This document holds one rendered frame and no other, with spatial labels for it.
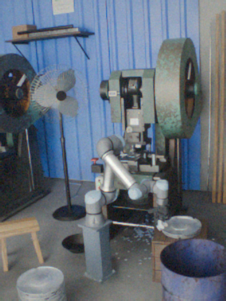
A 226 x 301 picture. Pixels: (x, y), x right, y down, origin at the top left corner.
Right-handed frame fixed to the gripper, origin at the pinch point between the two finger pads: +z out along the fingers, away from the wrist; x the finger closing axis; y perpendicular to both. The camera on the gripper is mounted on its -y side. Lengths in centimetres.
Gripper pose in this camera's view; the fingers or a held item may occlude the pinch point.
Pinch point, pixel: (159, 228)
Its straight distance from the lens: 242.2
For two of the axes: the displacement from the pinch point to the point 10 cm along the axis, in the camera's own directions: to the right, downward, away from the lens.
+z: 0.4, 9.4, 3.3
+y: 7.0, 2.1, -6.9
